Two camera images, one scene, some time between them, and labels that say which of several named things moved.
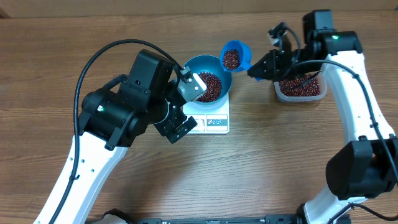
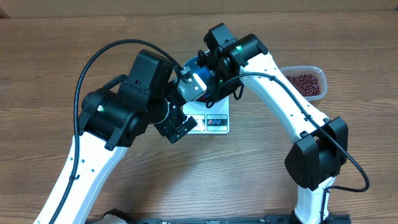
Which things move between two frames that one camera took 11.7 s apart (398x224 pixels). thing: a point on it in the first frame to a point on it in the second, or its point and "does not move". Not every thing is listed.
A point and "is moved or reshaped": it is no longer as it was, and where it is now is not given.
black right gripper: x=272 y=63 to x=214 y=88
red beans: x=311 y=88 does not move
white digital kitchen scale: x=211 y=119 does not move
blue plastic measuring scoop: x=236 y=56 is moved or reshaped
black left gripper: x=169 y=129 does not move
